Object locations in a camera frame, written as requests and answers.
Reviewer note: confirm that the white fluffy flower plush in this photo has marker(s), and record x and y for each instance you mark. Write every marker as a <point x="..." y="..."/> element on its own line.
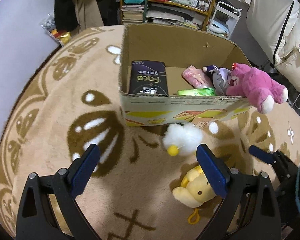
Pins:
<point x="182" y="140"/>

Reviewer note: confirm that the purple haired doll plush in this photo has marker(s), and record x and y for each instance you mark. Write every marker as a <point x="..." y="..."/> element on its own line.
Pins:
<point x="220" y="78"/>

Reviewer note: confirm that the open cardboard box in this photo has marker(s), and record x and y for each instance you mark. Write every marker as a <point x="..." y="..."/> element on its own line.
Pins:
<point x="178" y="48"/>

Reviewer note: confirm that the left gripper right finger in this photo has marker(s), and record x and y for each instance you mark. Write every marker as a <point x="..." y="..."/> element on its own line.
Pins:
<point x="248" y="210"/>

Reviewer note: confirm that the green tissue pack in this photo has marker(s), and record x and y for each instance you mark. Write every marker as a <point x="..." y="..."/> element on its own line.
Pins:
<point x="197" y="92"/>

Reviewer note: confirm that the black Face tissue pack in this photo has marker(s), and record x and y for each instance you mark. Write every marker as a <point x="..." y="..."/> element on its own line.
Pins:
<point x="148" y="78"/>

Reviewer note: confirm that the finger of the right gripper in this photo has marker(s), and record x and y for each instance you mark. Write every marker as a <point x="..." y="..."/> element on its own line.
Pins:
<point x="261" y="155"/>

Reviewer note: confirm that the pink bear plush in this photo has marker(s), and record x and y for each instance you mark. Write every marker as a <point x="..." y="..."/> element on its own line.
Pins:
<point x="257" y="86"/>

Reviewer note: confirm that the beige patterned plush rug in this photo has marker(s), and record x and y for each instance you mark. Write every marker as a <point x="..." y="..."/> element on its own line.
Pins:
<point x="74" y="101"/>

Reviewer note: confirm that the yellow bear plush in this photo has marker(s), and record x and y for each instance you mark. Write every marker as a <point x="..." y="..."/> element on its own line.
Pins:
<point x="193" y="192"/>

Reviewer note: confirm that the pink wrapped tissue pack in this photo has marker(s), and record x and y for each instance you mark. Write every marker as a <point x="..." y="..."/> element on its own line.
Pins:
<point x="197" y="78"/>

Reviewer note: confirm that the white rolling cart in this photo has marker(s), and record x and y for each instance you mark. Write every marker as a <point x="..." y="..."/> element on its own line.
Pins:
<point x="224" y="18"/>

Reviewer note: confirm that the snack bags on floor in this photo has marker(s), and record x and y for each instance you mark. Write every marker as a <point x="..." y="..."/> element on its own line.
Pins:
<point x="49" y="25"/>

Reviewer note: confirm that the stack of books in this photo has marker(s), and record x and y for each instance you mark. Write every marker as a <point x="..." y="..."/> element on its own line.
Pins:
<point x="132" y="13"/>

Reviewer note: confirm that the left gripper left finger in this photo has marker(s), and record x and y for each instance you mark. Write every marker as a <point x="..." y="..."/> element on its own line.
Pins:
<point x="48" y="207"/>

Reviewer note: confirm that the dark hanging clothes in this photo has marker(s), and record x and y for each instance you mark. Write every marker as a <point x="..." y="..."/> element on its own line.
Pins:
<point x="77" y="15"/>

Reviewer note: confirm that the wooden bookshelf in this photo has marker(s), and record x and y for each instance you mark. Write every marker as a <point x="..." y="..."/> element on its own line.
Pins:
<point x="193" y="14"/>

